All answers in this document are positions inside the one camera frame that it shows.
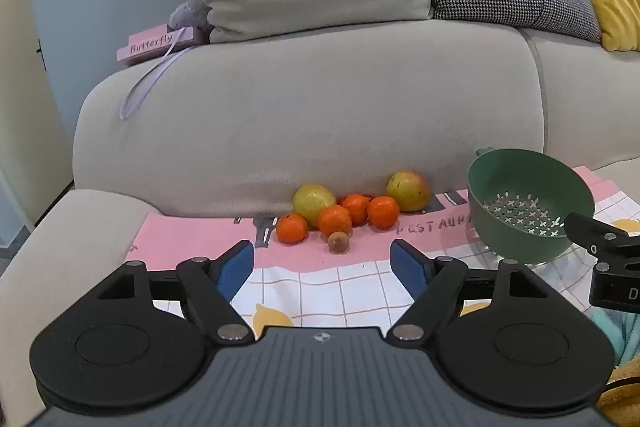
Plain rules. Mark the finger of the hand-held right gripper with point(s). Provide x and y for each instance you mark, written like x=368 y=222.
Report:
x=600 y=239

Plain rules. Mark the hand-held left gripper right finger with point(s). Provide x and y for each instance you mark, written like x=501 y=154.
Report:
x=407 y=268

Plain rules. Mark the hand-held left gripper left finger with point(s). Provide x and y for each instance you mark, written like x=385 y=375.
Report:
x=236 y=268

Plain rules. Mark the orange tangerine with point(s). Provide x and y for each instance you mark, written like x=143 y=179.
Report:
x=291 y=228
x=357 y=208
x=334 y=220
x=383 y=211

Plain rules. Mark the small brown round fruit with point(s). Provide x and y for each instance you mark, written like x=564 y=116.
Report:
x=338 y=241

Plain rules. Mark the green plastic colander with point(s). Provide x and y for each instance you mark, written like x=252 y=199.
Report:
x=525 y=207

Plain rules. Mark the teal cloth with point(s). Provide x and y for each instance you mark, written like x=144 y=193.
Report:
x=617 y=332

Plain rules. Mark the pink checked printed cloth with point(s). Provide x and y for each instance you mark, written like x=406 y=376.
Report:
x=200 y=242

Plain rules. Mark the yellow fuzzy cloth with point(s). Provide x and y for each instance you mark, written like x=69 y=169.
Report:
x=622 y=394

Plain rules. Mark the beige fabric sofa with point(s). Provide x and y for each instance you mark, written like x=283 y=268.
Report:
x=300 y=107

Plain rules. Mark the lilac ribbon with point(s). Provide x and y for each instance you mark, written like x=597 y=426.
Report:
x=145 y=82

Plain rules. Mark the pink box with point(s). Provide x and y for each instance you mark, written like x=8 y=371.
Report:
x=150 y=44

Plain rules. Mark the purple plush toy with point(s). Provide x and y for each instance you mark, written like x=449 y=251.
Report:
x=187 y=14

